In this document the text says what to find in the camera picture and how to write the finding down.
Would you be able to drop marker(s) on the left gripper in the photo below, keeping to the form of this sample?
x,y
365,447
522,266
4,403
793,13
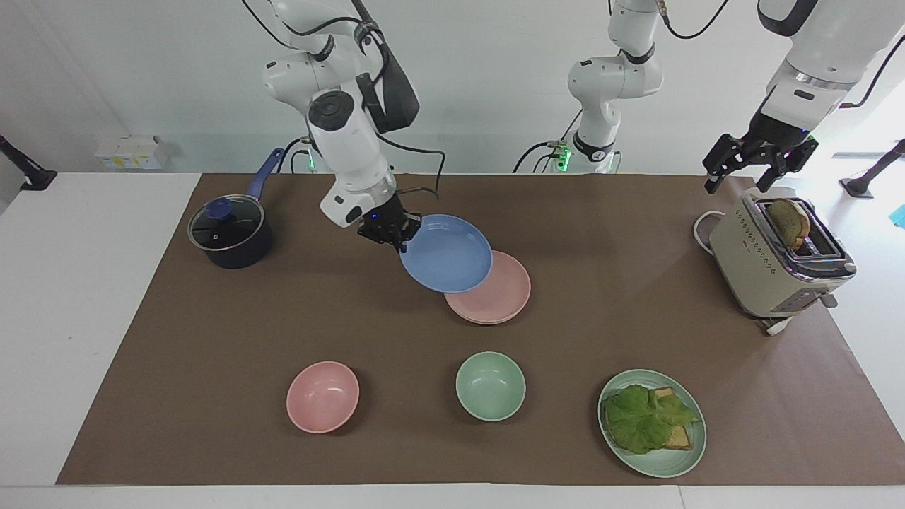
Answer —
x,y
778,133

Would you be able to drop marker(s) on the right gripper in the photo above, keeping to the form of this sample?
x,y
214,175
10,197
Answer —
x,y
385,218

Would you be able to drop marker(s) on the blue plate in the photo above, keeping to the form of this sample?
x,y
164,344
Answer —
x,y
447,254

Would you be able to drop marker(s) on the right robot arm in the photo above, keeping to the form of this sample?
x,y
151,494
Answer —
x,y
339,134

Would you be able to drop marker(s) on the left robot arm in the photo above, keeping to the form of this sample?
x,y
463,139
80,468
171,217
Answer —
x,y
608,78

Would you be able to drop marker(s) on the bread slice with dark crust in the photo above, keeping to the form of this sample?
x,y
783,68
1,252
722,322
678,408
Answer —
x,y
788,220

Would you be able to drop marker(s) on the cream toaster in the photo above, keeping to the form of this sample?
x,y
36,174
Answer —
x,y
756,268

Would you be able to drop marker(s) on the pink plate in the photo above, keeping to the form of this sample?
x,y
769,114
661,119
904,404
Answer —
x,y
498,291

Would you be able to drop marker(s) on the black stand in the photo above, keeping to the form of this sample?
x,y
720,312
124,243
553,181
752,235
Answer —
x,y
873,175
25,170

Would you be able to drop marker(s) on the beige plate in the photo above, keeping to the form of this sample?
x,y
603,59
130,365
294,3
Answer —
x,y
491,323

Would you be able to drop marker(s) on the dark blue saucepan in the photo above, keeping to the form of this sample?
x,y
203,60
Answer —
x,y
237,247

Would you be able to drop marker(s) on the green bowl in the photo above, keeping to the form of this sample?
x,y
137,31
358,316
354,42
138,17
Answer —
x,y
491,386

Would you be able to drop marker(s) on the glass pan lid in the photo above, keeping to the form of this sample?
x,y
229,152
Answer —
x,y
225,223

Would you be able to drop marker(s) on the pink bowl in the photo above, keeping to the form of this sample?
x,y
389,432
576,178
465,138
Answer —
x,y
322,397

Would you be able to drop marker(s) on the green lettuce leaf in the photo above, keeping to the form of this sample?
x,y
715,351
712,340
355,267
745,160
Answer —
x,y
640,420

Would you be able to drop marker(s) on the toasted bread slice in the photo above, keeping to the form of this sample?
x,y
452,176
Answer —
x,y
680,437

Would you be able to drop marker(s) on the green plate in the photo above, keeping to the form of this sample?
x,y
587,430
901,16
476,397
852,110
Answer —
x,y
661,463

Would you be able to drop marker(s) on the white wall box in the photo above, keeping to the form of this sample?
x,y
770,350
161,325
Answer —
x,y
131,153

